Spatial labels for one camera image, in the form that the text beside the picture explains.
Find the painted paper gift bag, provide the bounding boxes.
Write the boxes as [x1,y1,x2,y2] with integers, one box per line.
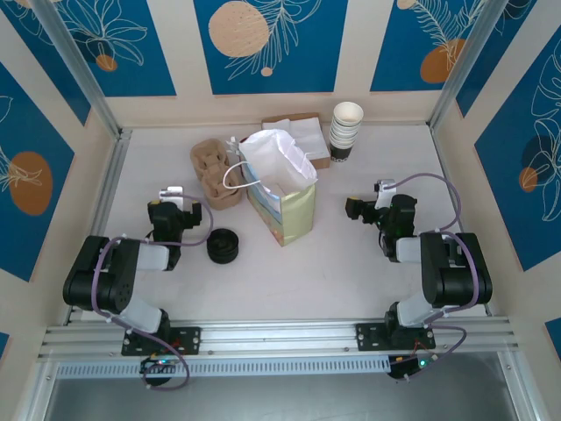
[222,129,319,249]

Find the dark paper coffee cup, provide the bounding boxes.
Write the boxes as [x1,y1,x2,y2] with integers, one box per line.
[332,101,365,128]

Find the paper cup stack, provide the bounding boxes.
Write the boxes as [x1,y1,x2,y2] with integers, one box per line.
[329,116,362,168]

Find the brown cardboard napkin box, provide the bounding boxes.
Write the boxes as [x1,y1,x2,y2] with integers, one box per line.
[261,114,332,171]

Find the black plastic lid stack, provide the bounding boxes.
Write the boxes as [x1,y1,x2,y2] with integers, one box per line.
[206,227,241,266]

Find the brown pulp cup carrier stack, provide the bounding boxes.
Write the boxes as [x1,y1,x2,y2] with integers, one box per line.
[189,139,244,210]

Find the white paper napkins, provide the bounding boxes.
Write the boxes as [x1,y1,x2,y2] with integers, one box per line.
[262,117,330,160]

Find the black controller board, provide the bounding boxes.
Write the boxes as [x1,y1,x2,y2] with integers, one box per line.
[138,355,181,376]
[388,355,439,381]

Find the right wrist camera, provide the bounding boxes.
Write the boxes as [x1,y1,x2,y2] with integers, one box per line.
[374,178,398,208]

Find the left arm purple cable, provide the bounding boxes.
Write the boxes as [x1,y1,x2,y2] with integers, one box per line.
[93,195,215,392]

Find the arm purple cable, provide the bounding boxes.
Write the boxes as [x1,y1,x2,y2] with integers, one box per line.
[392,173,481,382]
[93,195,215,392]

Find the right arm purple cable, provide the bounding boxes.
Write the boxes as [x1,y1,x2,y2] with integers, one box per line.
[392,173,481,382]

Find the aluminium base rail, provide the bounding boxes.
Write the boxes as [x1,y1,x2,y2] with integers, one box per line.
[37,318,521,363]

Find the aluminium frame post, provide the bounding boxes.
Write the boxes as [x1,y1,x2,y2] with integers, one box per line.
[428,0,538,131]
[32,0,132,140]

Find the grey slotted cable duct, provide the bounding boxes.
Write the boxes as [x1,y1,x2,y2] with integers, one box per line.
[54,354,394,381]

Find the aluminium lower frame bar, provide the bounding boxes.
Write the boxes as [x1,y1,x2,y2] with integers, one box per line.
[15,359,60,421]
[497,350,547,421]

